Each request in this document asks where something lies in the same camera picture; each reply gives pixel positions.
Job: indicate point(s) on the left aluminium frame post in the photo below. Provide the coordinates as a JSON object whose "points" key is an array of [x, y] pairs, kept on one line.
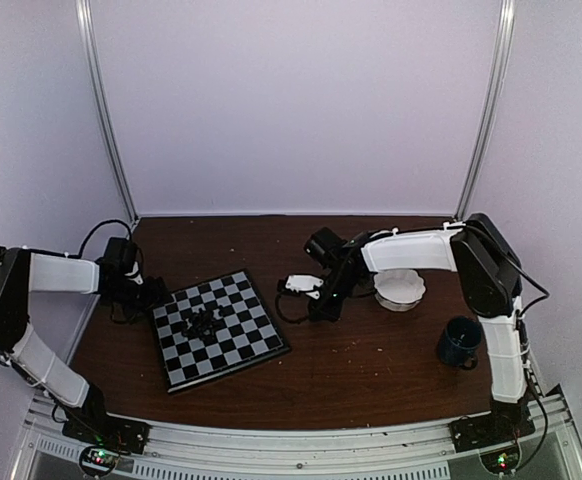
{"points": [[87, 32]]}

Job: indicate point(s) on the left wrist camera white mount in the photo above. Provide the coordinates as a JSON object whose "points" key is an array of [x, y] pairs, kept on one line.
{"points": [[135, 274]]}

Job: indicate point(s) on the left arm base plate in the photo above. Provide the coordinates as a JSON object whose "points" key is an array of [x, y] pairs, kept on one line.
{"points": [[118, 434]]}

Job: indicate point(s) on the aluminium frame post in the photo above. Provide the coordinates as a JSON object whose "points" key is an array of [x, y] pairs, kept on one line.
{"points": [[87, 32], [498, 70]]}

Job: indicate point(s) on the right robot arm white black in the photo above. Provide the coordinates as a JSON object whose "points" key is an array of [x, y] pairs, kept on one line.
{"points": [[490, 275]]}

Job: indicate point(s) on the right aluminium frame post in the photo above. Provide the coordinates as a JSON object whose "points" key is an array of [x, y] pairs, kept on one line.
{"points": [[498, 70]]}

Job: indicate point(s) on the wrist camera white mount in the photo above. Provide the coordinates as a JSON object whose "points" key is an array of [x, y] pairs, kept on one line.
{"points": [[301, 284], [135, 274]]}

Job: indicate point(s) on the white scalloped bowl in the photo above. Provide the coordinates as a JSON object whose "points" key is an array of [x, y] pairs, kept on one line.
{"points": [[399, 290]]}

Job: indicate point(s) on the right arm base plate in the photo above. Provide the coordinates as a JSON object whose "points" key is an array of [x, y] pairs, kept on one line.
{"points": [[486, 430]]}

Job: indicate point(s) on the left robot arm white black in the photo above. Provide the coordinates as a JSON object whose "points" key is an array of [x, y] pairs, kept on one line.
{"points": [[116, 277]]}

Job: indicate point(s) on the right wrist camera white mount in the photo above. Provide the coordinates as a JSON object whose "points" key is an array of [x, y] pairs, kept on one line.
{"points": [[301, 284]]}

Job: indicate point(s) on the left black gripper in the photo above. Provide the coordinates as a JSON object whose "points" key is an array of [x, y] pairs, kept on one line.
{"points": [[156, 295]]}

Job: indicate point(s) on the pile of black chess pieces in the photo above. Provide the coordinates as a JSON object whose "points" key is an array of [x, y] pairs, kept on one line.
{"points": [[202, 325]]}

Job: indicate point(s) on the black grey chessboard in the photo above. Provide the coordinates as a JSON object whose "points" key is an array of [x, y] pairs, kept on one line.
{"points": [[251, 334]]}

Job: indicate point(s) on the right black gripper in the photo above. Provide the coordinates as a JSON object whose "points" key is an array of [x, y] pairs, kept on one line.
{"points": [[318, 312]]}

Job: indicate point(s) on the dark blue mug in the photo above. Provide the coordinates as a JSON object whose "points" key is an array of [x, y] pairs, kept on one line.
{"points": [[458, 344]]}

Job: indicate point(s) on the aluminium front rail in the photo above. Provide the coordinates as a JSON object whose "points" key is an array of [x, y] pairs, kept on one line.
{"points": [[422, 450]]}

